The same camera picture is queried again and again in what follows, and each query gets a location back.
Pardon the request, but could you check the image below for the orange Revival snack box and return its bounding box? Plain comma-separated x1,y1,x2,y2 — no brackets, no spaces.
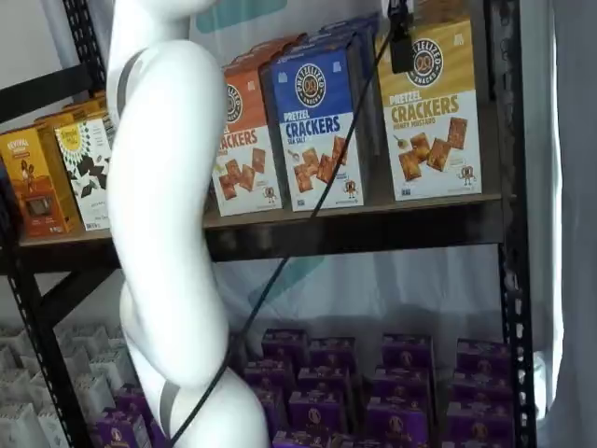
0,124,79,237

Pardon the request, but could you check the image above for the white fabric curtain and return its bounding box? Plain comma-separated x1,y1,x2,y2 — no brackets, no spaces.
484,0,597,448

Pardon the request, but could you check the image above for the white carton box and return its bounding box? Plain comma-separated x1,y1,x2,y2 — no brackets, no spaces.
74,377,117,417
102,346,137,385
0,399,49,448
0,356,37,394
0,325,28,358
85,323,125,355
64,351,107,389
36,405,76,448
52,325,90,357

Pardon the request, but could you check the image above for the white box yellow sun pattern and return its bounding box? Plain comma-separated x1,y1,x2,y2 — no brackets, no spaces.
54,116,117,232

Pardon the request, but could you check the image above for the purple Annie's snack box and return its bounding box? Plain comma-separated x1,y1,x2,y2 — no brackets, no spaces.
297,365,352,398
94,409,164,448
271,428,338,448
307,336,358,374
113,384,151,422
382,332,436,375
330,433,375,448
260,328,310,371
242,357,291,398
287,388,350,434
444,402,504,448
449,370,508,408
372,368,431,407
365,399,434,448
454,337,510,375
251,386,289,431

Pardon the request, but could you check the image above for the black cable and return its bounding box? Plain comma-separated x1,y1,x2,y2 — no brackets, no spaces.
167,18,398,448

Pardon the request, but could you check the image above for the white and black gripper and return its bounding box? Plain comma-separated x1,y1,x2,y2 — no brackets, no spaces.
382,0,417,23

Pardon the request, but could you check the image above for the blue white pretzel cracker box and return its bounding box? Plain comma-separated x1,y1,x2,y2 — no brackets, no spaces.
270,46,374,213
275,28,377,62
302,12,381,48

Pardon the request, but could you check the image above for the black metal shelf rack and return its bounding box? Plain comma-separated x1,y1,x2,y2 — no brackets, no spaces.
0,0,538,448

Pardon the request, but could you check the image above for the wooden shelf board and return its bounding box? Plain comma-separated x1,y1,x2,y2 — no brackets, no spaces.
17,192,518,249

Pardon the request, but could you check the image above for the golden yellow snack box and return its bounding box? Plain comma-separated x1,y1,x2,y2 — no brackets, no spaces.
35,91,118,136

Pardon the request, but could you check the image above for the yellow white pretzel cracker box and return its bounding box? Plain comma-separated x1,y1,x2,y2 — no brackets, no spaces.
374,17,483,203

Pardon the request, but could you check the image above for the orange white pretzel cracker box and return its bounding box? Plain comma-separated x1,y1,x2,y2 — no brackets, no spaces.
211,64,285,217
250,31,310,53
222,42,302,78

